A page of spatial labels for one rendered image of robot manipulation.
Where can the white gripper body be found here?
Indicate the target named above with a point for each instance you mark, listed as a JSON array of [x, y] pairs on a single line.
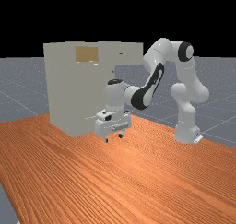
[[112, 123]]

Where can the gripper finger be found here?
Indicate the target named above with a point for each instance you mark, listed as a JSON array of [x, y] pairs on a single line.
[[120, 135], [106, 139]]

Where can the pale cabinet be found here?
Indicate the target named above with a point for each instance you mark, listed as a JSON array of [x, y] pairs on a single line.
[[72, 95]]

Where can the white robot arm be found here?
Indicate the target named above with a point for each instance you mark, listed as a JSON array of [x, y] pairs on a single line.
[[186, 80]]

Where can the pale cabinet drawer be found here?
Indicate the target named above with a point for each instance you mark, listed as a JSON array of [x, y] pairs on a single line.
[[129, 54]]

